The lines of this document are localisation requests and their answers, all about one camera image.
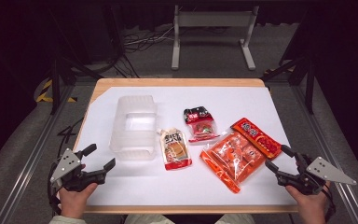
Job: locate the person's right hand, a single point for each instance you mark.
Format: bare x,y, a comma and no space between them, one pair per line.
310,205

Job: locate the beige spouted pouch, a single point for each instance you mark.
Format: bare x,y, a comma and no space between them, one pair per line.
175,149

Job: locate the yellow and black hazard tape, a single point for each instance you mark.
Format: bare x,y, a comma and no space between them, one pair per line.
45,90

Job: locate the large orange snack packet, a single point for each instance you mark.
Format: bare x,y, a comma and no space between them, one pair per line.
236,158

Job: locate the aluminium rail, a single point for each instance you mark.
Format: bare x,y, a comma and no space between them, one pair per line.
34,155
323,133

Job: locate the black and red snack packet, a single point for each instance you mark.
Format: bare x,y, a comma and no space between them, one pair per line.
200,124

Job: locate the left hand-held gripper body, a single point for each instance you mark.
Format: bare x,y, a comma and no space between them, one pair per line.
74,179

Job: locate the person's left hand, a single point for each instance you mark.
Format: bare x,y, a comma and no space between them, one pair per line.
74,200

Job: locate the white table sheet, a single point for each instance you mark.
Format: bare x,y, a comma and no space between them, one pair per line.
199,93

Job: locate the black tripod stand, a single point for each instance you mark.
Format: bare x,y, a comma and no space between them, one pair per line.
307,74
56,77

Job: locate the white metal stand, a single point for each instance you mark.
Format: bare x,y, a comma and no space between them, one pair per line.
214,19

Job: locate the clear plastic container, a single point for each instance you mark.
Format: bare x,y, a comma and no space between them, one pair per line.
133,146

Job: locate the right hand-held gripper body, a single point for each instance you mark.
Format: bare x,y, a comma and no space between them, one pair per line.
310,177

